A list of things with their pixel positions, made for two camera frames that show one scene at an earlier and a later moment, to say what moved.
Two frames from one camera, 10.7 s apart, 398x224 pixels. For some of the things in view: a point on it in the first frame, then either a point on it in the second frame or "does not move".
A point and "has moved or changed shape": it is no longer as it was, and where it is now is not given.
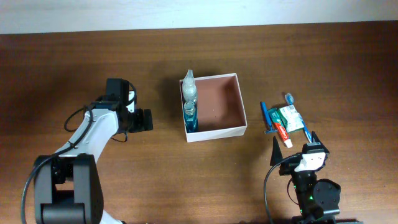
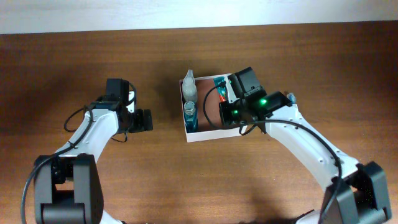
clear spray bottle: (189, 88) does not move
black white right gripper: (277, 155) to (227, 115)
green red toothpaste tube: (276, 118) has moved or changed shape
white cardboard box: (220, 107) does not move
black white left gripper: (141, 124) does not move
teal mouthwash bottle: (191, 116) does not move
